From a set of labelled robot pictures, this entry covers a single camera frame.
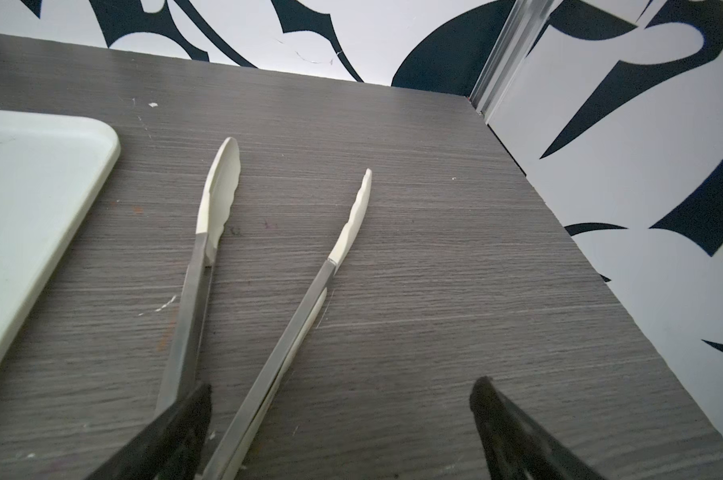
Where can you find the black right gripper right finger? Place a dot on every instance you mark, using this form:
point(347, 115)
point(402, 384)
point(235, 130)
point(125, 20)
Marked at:
point(515, 445)

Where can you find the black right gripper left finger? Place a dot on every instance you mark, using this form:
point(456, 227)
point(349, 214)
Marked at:
point(169, 447)

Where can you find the white rectangular plastic tray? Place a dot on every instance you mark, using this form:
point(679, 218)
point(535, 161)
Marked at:
point(52, 167)

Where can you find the aluminium cage frame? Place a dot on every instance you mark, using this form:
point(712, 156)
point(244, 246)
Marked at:
point(526, 20)

